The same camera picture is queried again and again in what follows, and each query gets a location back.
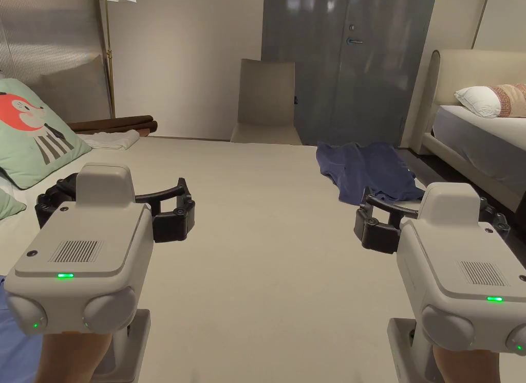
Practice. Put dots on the white pillow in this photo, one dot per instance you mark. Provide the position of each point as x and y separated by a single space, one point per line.
478 101

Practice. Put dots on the person's right hand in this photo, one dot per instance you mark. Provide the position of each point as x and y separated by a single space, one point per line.
476 366

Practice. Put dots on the person's left hand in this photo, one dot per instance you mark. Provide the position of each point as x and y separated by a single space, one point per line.
70 358

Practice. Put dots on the plain green cushion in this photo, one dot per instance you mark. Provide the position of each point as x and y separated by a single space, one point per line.
8 204

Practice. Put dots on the green cushion with fox print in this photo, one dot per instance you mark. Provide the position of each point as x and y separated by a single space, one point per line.
37 124

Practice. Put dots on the patterned pink pillow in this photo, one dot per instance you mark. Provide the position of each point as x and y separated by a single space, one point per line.
511 99

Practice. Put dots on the dark blue shirt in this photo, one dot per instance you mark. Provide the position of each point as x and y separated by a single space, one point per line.
370 169

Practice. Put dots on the bed with grey sheet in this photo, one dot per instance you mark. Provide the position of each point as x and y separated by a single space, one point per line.
481 144

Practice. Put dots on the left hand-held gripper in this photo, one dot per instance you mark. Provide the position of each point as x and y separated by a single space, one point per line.
86 243

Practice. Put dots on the beige padded headboard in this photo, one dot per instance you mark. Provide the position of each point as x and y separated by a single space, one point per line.
448 70

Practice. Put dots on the person's legs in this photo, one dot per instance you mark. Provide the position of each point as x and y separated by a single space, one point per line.
16 354

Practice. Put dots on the bed with beige sheet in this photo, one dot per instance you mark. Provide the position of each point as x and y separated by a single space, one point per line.
263 235

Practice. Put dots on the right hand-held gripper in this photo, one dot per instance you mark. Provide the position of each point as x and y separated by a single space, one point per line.
456 259

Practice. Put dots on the floor lamp with brass pole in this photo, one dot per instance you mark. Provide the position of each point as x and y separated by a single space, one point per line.
107 50

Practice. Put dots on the folded white cloth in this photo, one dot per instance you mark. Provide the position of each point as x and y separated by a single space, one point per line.
111 139

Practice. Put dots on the grey door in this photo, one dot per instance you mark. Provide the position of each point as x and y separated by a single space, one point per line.
361 70

